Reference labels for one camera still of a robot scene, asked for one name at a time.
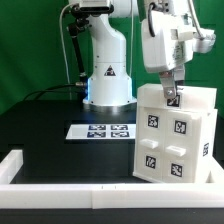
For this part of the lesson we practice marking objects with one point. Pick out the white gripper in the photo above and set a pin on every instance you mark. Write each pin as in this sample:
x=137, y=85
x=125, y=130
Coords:
x=169, y=41

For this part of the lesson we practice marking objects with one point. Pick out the white cabinet body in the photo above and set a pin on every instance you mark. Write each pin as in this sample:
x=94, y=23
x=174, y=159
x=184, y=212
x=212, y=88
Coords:
x=205, y=148

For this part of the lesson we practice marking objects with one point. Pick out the white cabinet top box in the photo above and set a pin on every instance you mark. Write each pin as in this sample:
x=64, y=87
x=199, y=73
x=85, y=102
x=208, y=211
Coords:
x=188, y=99

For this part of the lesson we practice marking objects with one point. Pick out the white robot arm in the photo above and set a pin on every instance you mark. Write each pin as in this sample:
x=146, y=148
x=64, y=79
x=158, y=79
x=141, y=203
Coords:
x=109, y=87

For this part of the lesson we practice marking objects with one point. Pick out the white base tag plate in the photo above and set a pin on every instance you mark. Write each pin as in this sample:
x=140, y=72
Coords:
x=101, y=131

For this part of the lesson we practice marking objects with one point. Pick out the white U-shaped obstacle fence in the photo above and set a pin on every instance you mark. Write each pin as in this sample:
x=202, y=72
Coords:
x=106, y=196

